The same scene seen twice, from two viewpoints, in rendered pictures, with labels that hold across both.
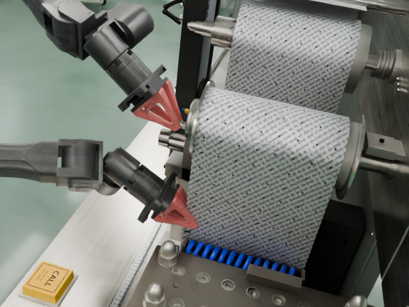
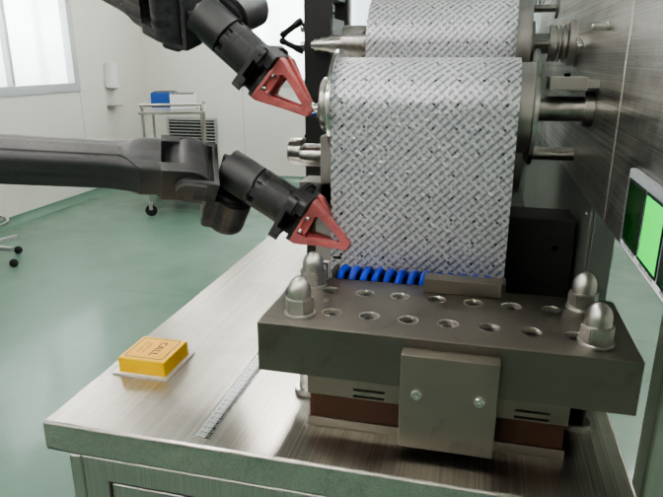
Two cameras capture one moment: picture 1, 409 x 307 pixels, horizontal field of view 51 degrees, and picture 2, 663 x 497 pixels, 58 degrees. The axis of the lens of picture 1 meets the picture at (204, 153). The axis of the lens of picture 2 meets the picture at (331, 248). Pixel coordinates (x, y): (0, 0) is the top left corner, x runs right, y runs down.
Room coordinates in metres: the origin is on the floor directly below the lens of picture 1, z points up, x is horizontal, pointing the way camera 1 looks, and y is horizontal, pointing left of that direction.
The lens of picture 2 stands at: (-0.19, -0.04, 1.31)
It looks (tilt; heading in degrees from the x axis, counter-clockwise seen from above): 18 degrees down; 4
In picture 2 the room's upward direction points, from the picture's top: straight up
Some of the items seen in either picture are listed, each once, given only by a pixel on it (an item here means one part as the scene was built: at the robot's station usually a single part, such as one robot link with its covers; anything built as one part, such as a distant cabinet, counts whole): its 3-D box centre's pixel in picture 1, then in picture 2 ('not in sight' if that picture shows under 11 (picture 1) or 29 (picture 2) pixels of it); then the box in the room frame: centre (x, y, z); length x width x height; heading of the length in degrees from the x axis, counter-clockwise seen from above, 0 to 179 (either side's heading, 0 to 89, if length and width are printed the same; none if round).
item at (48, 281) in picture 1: (48, 281); (154, 356); (0.55, 0.26, 0.91); 0.07 x 0.07 x 0.02; 80
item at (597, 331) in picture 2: not in sight; (598, 322); (0.39, -0.27, 1.05); 0.04 x 0.04 x 0.04
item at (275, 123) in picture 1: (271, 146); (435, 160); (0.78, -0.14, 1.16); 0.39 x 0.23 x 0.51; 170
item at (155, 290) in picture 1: (154, 294); (299, 295); (0.45, 0.04, 1.05); 0.04 x 0.04 x 0.04
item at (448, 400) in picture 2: not in sight; (447, 403); (0.37, -0.12, 0.96); 0.10 x 0.03 x 0.11; 80
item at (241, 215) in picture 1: (248, 222); (416, 221); (0.59, -0.10, 1.10); 0.23 x 0.01 x 0.18; 80
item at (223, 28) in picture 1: (227, 33); (361, 44); (0.92, -0.01, 1.33); 0.06 x 0.06 x 0.06; 80
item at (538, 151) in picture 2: not in sight; (546, 153); (0.74, -0.30, 1.17); 0.08 x 0.02 x 0.02; 80
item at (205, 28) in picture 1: (201, 27); (328, 44); (0.93, 0.05, 1.33); 0.06 x 0.03 x 0.03; 80
